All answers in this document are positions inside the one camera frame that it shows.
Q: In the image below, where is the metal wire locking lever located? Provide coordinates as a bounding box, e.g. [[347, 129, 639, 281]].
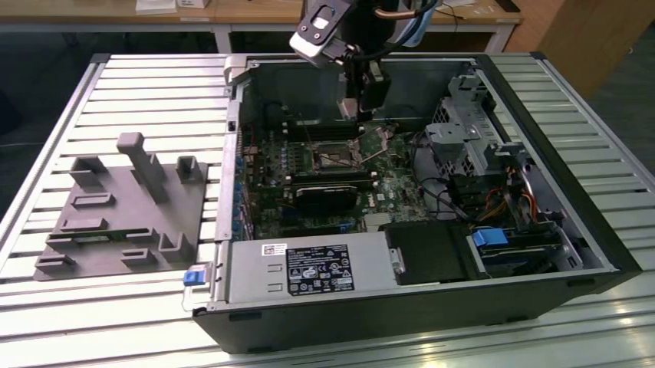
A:
[[359, 145, 390, 166], [298, 113, 315, 150]]

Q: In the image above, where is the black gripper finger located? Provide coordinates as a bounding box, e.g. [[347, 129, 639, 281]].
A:
[[357, 71, 394, 123]]

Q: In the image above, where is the black PC case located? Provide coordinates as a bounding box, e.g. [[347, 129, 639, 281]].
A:
[[191, 51, 645, 356]]

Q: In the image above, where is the green motherboard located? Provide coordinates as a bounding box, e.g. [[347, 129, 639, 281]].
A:
[[239, 121, 437, 239]]

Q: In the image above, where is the orange yellow wire bundle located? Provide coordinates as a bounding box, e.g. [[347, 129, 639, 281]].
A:
[[481, 164, 543, 225]]

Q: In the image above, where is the blue case latch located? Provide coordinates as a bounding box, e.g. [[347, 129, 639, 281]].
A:
[[183, 264, 214, 288]]

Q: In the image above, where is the black cable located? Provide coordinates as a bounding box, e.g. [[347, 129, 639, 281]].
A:
[[415, 132, 470, 222]]

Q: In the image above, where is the black graphics card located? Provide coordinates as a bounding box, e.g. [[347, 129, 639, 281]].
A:
[[293, 183, 361, 216]]

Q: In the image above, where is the wooden desk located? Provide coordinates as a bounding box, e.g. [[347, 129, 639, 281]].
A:
[[0, 0, 525, 54]]

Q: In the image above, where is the silver power supply unit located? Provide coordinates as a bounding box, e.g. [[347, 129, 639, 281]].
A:
[[223, 231, 402, 304]]

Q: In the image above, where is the wooden cabinet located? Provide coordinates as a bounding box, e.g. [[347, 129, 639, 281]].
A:
[[503, 0, 655, 100]]

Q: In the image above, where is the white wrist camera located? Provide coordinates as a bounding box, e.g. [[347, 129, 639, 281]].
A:
[[289, 0, 358, 69]]

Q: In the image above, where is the silver drive cage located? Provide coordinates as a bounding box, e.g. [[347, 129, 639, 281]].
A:
[[423, 74, 530, 178]]

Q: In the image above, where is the grey parts rack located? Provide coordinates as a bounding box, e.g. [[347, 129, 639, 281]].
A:
[[31, 132, 211, 284]]

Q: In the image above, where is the metal socket cover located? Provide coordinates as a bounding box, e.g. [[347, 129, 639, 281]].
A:
[[357, 122, 399, 165]]

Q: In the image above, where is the hard disk in blue carrier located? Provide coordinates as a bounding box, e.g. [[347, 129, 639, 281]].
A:
[[466, 226, 565, 278]]

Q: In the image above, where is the small silver heatsink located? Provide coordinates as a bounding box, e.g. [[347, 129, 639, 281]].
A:
[[363, 212, 394, 232]]

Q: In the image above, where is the black RAM slot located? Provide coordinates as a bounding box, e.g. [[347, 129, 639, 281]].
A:
[[289, 172, 371, 181], [286, 130, 359, 141], [290, 177, 373, 187], [285, 121, 359, 133]]

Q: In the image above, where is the CPU socket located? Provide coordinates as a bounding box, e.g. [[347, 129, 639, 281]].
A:
[[306, 140, 363, 172]]

